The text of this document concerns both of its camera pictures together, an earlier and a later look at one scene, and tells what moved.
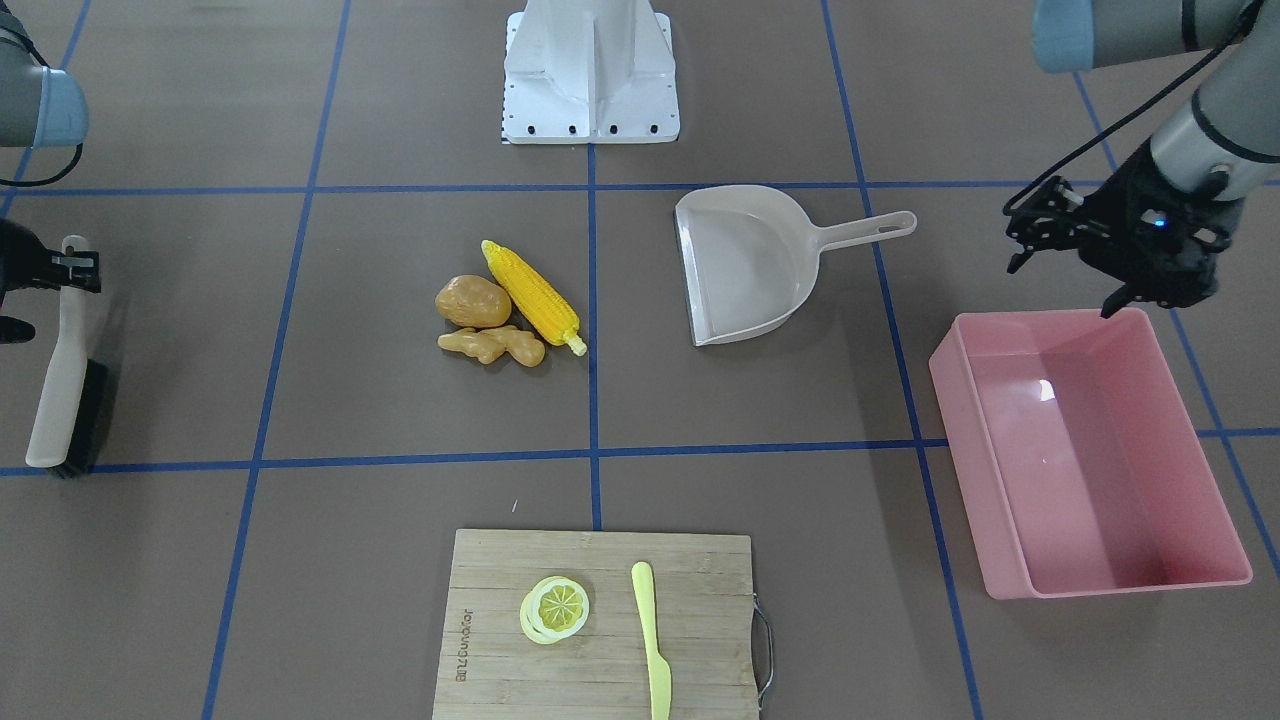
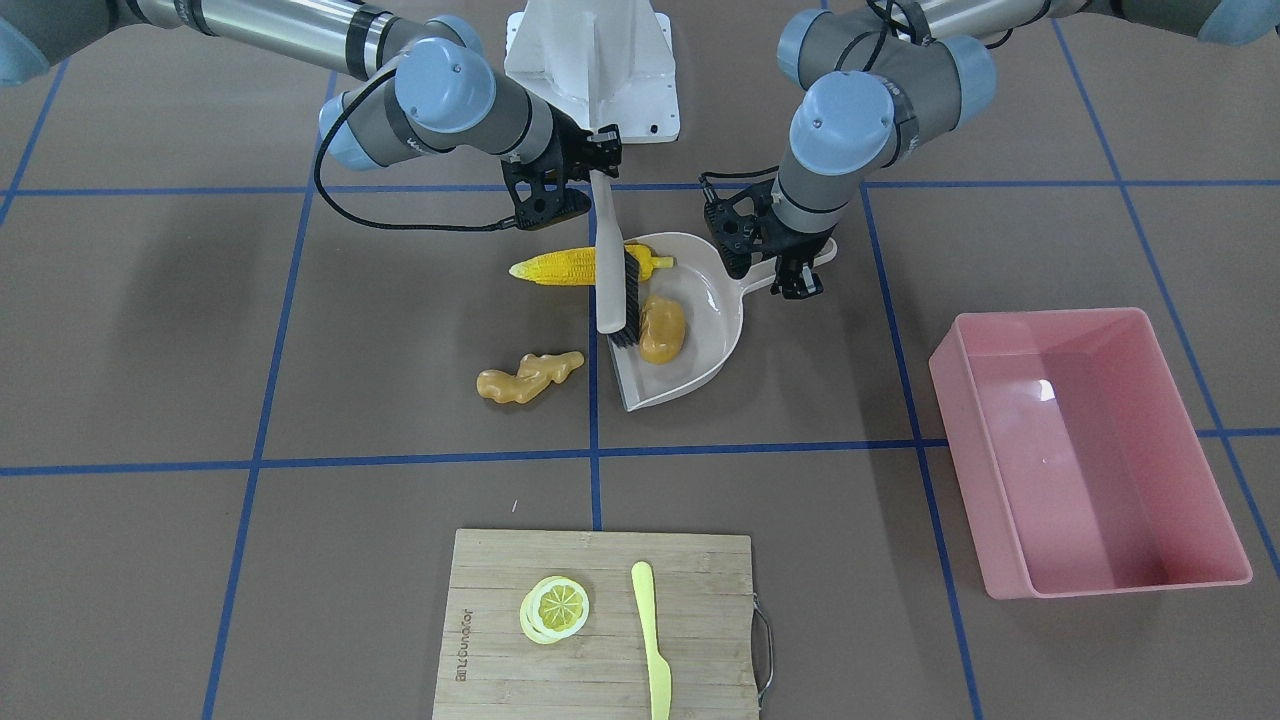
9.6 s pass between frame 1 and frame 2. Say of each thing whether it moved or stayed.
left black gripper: moved
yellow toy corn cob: moved
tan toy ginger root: moved
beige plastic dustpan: moved
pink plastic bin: stayed
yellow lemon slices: stayed
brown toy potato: moved
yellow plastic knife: stayed
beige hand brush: moved
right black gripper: moved
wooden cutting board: stayed
